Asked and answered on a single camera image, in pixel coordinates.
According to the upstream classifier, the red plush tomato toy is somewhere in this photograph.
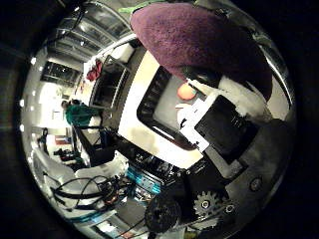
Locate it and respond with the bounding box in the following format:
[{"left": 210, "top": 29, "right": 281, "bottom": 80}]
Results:
[{"left": 176, "top": 82, "right": 198, "bottom": 102}]

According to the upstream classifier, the purple plush eggplant toy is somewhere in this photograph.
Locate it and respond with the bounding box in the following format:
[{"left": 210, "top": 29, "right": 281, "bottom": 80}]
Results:
[{"left": 117, "top": 1, "right": 274, "bottom": 102}]

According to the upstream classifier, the black slatted plastic basket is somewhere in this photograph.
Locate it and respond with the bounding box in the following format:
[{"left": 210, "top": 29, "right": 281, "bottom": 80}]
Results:
[{"left": 136, "top": 65, "right": 201, "bottom": 151}]

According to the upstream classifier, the teal electronics box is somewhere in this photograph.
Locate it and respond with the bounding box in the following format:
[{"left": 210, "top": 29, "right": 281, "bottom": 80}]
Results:
[{"left": 126, "top": 165, "right": 162, "bottom": 196}]

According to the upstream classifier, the dark metal shelf rack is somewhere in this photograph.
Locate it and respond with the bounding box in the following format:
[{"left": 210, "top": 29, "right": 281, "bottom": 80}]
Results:
[{"left": 89, "top": 54, "right": 132, "bottom": 112}]

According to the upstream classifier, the red hanging cloth item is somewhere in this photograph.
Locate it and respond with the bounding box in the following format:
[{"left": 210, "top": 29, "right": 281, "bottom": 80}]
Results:
[{"left": 86, "top": 59, "right": 104, "bottom": 83}]

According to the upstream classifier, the person in teal shirt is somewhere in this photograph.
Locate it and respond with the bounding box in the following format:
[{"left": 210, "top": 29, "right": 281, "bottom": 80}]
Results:
[{"left": 61, "top": 99, "right": 102, "bottom": 127}]

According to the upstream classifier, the person in dark clothes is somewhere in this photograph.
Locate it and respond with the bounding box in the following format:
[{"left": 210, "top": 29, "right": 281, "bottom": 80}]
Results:
[{"left": 37, "top": 126, "right": 50, "bottom": 151}]

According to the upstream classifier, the black cable bundle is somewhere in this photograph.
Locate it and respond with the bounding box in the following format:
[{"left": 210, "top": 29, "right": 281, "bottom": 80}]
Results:
[{"left": 49, "top": 174, "right": 128, "bottom": 211}]

